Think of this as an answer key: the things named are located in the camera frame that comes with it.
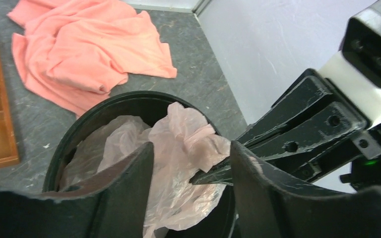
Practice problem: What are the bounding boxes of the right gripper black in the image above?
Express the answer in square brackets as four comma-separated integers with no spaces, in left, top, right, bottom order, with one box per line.
[189,68,381,191]

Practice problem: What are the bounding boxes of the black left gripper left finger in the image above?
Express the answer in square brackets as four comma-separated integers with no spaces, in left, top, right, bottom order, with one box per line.
[0,142,154,238]

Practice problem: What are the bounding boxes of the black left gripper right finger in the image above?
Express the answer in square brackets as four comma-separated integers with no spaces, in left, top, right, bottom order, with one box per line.
[230,141,381,238]

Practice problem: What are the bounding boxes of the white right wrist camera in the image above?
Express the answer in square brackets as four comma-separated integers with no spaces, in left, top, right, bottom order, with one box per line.
[318,0,381,128]

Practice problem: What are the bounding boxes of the pink plastic trash bag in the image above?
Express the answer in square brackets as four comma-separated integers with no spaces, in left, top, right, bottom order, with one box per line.
[60,102,230,238]

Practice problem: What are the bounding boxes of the black trash bin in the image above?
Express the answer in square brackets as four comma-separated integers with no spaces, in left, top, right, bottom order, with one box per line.
[43,91,236,238]

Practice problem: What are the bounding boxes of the salmon pink cloth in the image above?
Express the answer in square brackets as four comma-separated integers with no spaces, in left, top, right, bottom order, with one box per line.
[8,0,177,116]

